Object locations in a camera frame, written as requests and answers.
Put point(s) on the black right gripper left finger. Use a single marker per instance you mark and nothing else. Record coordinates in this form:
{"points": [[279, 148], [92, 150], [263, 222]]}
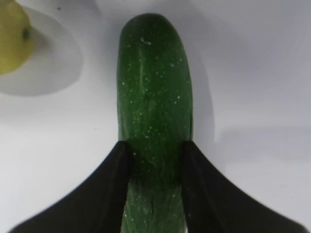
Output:
{"points": [[94, 206]]}

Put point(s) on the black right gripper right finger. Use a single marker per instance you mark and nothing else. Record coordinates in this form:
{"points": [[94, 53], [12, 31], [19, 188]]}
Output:
{"points": [[213, 204]]}

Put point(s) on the green cucumber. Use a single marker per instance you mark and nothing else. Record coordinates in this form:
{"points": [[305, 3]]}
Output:
{"points": [[155, 116]]}

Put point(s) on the yellow lemon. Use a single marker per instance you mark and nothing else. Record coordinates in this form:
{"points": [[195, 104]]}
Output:
{"points": [[16, 36]]}

